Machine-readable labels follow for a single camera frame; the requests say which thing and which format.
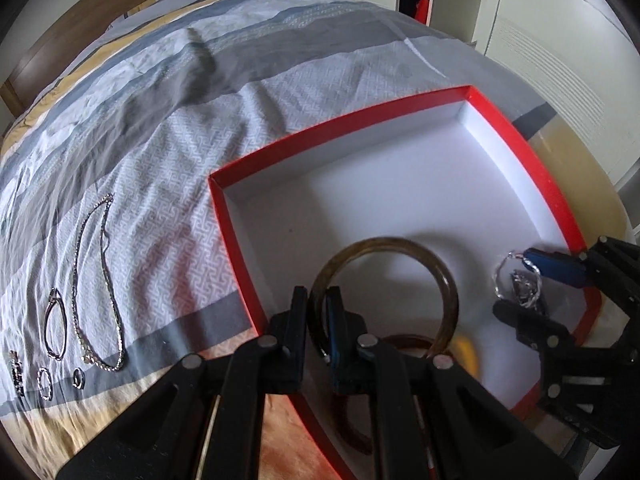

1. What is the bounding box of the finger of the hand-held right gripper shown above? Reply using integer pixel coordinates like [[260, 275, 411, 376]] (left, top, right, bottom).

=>
[[522, 235, 640, 312], [492, 299, 584, 362]]

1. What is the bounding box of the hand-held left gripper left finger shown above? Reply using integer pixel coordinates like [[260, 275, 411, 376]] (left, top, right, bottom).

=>
[[55, 286, 308, 480]]

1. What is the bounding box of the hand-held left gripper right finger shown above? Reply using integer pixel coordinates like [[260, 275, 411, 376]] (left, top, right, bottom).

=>
[[325, 286, 581, 480]]

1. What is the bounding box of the silver hoop charm pendant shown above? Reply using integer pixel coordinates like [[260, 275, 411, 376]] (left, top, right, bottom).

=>
[[490, 252, 544, 311]]

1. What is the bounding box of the reddish brown bangle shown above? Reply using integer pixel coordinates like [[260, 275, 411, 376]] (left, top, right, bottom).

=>
[[330, 332, 438, 456]]

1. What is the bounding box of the amber bangle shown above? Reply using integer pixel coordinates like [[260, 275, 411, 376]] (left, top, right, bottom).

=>
[[306, 237, 458, 361]]

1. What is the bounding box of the red cardboard box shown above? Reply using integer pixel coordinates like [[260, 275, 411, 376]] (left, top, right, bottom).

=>
[[207, 85, 603, 480]]

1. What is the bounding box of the silver chain necklace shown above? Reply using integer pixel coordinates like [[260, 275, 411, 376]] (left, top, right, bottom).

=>
[[71, 192, 127, 373]]

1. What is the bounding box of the white wardrobe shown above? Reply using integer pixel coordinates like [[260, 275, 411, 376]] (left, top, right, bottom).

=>
[[470, 0, 640, 186]]

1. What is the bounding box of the bed with striped duvet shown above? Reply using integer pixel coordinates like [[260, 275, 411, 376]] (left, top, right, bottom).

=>
[[0, 0, 640, 480]]

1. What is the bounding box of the wooden headboard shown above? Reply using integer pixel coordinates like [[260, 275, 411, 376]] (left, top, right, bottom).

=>
[[0, 0, 257, 121]]

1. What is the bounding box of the thin silver bracelet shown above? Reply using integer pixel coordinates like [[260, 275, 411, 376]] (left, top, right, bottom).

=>
[[42, 287, 69, 361]]

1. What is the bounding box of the dark beaded bracelet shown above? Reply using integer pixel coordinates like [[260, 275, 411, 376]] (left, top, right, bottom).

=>
[[9, 350, 26, 399]]

